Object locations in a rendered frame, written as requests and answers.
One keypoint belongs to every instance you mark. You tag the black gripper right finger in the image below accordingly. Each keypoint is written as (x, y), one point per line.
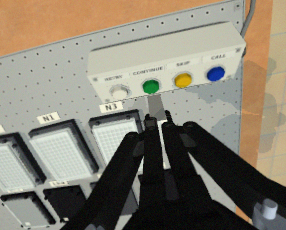
(261, 199)

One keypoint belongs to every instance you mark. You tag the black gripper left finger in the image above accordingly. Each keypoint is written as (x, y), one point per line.
(104, 205)

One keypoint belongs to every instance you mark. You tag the beige operator button panel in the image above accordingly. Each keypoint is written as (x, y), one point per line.
(168, 62)

